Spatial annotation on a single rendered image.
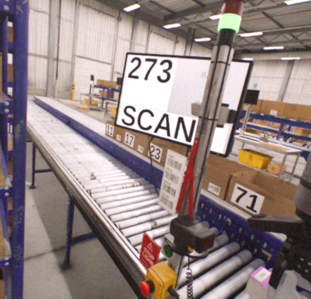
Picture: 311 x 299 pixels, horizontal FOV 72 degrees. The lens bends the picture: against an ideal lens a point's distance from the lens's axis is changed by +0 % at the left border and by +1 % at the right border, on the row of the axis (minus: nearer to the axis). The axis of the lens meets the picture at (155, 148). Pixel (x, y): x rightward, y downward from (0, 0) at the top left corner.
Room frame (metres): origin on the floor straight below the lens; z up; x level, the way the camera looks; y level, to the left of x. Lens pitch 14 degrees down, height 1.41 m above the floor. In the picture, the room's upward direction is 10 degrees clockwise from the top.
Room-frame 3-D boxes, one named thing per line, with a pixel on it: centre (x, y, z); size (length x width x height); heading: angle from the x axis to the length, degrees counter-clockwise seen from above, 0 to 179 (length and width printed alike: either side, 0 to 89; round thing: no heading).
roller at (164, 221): (1.06, -0.09, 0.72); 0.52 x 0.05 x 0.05; 130
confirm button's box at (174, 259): (0.58, -0.10, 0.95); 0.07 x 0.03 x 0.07; 40
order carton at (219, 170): (1.39, -0.41, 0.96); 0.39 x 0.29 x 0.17; 40
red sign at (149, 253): (0.64, -0.06, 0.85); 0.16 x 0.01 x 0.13; 40
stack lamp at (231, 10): (0.60, -0.13, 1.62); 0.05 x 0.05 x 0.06
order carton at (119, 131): (2.29, 0.35, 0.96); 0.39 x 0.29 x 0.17; 41
